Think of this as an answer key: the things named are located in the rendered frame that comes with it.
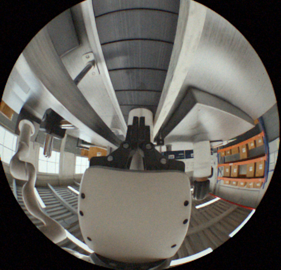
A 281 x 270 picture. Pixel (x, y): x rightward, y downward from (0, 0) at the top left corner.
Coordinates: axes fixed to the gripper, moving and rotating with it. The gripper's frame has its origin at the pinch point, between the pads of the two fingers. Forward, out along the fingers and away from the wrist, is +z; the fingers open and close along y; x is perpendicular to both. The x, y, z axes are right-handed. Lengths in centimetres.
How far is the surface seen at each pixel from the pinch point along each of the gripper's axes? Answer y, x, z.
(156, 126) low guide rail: 3.2, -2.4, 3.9
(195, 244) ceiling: 159, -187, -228
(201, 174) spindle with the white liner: 25.0, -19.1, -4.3
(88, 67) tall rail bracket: -9.0, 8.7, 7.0
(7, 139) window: -570, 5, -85
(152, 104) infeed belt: 2.3, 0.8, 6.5
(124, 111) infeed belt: -3.5, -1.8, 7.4
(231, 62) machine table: 18.1, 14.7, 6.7
